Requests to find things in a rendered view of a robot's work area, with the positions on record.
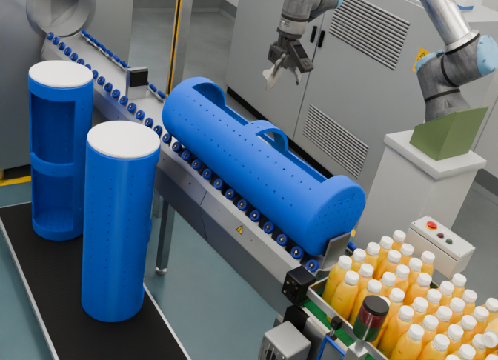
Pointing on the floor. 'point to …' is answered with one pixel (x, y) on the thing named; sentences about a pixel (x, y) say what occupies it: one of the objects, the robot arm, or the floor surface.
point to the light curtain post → (177, 56)
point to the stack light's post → (355, 353)
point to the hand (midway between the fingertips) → (283, 89)
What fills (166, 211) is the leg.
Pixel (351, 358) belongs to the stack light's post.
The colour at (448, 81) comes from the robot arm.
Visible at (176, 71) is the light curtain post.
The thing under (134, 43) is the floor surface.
